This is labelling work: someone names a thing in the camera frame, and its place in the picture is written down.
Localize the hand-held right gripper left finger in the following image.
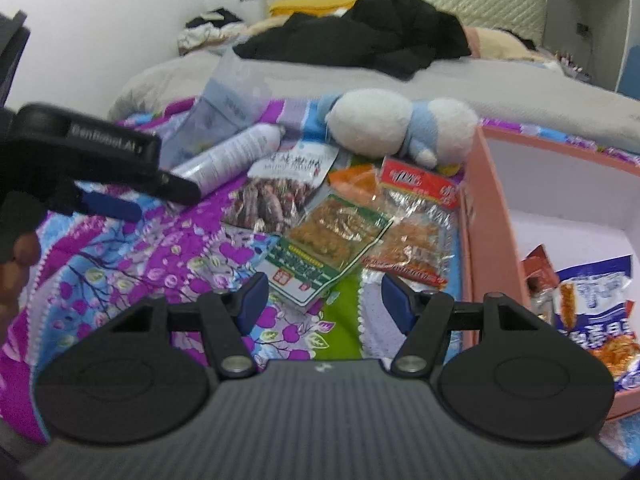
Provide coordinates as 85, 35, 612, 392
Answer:
102, 272, 270, 380

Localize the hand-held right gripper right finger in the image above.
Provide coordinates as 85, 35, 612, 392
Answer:
380, 273, 555, 378

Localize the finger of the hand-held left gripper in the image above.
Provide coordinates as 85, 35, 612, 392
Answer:
150, 170, 203, 207
75, 191, 143, 223

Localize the red label clear snack packet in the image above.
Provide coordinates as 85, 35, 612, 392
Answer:
361, 156, 462, 288

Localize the green snack packet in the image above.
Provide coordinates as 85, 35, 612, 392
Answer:
254, 195, 393, 308

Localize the clear packet of dark dates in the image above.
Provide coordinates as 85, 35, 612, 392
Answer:
220, 140, 341, 235

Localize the pink cardboard box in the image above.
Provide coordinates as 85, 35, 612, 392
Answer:
457, 125, 640, 421

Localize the orange snack packet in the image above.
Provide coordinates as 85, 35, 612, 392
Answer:
327, 164, 383, 206

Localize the small red snack packet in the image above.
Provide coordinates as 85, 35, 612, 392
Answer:
521, 244, 561, 293

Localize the blue snack packet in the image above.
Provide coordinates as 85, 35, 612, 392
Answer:
552, 255, 640, 393

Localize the person's left hand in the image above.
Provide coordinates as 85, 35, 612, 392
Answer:
0, 234, 43, 331

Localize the white spray bottle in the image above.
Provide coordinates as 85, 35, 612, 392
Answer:
167, 124, 287, 196

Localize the clear zip bag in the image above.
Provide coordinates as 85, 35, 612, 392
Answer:
160, 45, 271, 171

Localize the pile of clothes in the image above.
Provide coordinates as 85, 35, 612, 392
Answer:
177, 7, 248, 56

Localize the tan pillow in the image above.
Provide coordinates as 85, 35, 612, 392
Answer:
240, 15, 291, 38

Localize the white and blue plush toy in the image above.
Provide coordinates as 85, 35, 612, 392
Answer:
316, 89, 480, 168

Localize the yellow cloth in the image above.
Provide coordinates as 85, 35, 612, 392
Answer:
269, 0, 381, 18

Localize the grey duvet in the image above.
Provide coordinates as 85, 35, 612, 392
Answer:
107, 50, 640, 153

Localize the black jacket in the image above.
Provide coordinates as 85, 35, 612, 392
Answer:
232, 0, 472, 81

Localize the beige pillow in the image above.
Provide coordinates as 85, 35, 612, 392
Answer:
475, 27, 561, 63

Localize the black cloth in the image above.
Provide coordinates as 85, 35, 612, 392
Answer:
505, 30, 538, 51

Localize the group of small toiletry bottles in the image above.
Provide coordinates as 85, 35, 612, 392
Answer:
552, 50, 593, 81

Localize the blue board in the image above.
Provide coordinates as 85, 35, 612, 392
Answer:
617, 52, 640, 98

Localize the white wardrobe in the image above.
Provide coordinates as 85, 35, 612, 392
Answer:
542, 0, 640, 93

